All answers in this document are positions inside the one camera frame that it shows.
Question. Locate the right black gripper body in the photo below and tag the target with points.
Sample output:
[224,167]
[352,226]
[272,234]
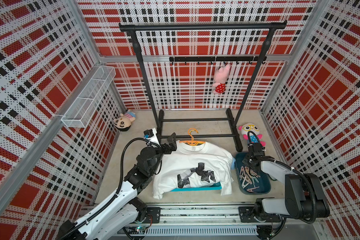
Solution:
[246,160]

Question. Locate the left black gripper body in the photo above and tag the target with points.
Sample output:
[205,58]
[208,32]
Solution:
[163,150]

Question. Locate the orange plastic hanger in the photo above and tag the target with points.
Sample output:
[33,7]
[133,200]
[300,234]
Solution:
[193,142]

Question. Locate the white printed t-shirt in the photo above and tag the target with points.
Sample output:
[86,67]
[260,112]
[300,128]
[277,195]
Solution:
[192,167]

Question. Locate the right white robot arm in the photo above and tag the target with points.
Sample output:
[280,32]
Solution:
[304,197]

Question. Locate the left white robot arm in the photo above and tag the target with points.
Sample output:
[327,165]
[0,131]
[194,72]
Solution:
[122,206]

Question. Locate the white owl plush toy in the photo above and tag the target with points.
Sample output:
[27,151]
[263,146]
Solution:
[251,133]

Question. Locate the dark teal clothespin bin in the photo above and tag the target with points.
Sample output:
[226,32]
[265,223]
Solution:
[251,181]

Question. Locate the black clothes rack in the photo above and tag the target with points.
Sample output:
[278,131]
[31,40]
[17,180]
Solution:
[160,116]

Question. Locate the black-haired boy doll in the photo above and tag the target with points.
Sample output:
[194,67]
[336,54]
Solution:
[124,122]

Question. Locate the teal flat tray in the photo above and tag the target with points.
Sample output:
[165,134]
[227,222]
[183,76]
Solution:
[216,186]

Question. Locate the pink pig plush toy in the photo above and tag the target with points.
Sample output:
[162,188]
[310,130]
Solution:
[220,79]

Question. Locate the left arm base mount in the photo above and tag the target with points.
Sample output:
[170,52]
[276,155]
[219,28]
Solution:
[150,215]

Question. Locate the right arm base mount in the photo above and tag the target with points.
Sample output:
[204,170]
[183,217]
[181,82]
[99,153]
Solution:
[248,214]

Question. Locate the aluminium front rail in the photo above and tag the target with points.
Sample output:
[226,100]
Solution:
[192,221]

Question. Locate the white wire mesh basket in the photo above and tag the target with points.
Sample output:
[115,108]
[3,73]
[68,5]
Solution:
[96,84]

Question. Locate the black wall hook rail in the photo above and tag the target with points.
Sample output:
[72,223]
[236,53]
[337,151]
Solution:
[212,59]

